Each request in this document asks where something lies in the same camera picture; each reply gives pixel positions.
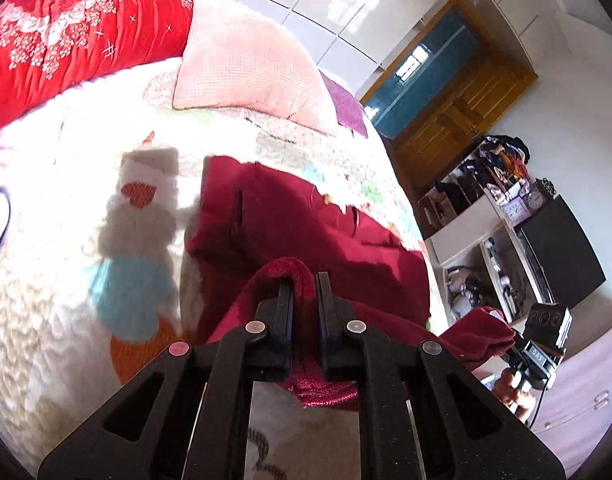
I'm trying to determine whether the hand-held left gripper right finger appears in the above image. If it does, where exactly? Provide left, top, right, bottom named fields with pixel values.
left=316, top=271, right=567, bottom=480

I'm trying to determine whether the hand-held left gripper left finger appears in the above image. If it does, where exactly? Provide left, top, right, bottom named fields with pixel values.
left=37, top=274, right=295, bottom=480

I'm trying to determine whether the dark red garment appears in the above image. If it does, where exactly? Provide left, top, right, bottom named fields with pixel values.
left=186, top=155, right=517, bottom=411

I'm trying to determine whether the pile of mixed clothes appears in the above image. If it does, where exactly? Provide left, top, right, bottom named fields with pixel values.
left=436, top=135, right=531, bottom=196

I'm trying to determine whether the person's right hand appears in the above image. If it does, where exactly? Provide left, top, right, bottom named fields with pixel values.
left=493, top=367, right=534, bottom=423

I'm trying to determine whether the purple drawer cabinet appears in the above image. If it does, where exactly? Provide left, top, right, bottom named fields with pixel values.
left=528, top=320, right=612, bottom=441

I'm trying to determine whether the black television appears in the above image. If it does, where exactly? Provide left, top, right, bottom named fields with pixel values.
left=516, top=195, right=607, bottom=311

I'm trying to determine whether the pink soft bag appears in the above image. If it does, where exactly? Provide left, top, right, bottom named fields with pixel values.
left=446, top=266, right=482, bottom=297

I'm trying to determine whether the purple alarm clock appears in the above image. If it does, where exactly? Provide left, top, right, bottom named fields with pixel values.
left=501, top=196, right=531, bottom=225

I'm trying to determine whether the white television cabinet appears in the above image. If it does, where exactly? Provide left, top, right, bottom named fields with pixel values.
left=426, top=192, right=572, bottom=331

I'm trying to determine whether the dark ornate clock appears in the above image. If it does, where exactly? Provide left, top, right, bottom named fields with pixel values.
left=526, top=179, right=557, bottom=210

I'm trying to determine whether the white storage rack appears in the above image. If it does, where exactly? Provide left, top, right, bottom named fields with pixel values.
left=418, top=160, right=502, bottom=241

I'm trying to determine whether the magenta fleece blanket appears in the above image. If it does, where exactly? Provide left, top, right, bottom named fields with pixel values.
left=318, top=70, right=369, bottom=138

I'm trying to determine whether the patchwork bed quilt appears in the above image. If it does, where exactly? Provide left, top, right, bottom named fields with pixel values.
left=0, top=55, right=449, bottom=480

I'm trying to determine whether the wooden door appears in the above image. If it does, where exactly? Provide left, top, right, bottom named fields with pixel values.
left=361, top=0, right=539, bottom=191

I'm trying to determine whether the pink pillow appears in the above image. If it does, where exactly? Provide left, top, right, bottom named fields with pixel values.
left=173, top=7, right=339, bottom=136

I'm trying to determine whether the teal curtain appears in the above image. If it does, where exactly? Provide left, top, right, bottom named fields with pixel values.
left=363, top=7, right=482, bottom=141

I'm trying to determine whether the red floral duvet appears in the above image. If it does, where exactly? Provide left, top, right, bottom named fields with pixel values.
left=0, top=0, right=194, bottom=138

